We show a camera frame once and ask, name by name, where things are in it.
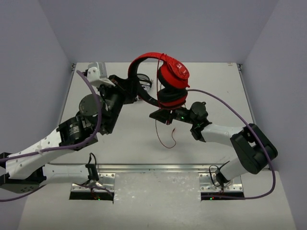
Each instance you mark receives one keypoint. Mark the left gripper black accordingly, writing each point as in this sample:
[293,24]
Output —
[129,89]

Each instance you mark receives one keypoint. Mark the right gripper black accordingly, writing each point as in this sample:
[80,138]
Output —
[164,115]

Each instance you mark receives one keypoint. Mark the red black headphones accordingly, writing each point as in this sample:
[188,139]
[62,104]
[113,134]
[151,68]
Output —
[173,75]

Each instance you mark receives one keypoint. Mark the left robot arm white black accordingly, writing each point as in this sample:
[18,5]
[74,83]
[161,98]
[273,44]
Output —
[30,169]

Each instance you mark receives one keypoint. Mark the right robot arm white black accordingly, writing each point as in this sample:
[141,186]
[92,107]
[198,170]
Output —
[252,147]

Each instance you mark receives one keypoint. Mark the white black headphones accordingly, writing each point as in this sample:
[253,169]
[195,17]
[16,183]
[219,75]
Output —
[145,82]

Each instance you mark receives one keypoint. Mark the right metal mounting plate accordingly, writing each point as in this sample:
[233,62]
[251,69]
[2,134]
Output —
[209,184]

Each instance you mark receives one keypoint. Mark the metal mounting plate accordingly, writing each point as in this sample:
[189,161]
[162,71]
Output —
[209,184]
[106,182]

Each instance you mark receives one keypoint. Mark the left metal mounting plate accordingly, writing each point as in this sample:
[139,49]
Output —
[106,182]

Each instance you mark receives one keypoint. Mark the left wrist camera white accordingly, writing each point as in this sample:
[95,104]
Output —
[97,75]

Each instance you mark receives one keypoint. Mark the aluminium rail table edge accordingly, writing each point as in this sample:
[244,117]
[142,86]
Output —
[152,168]

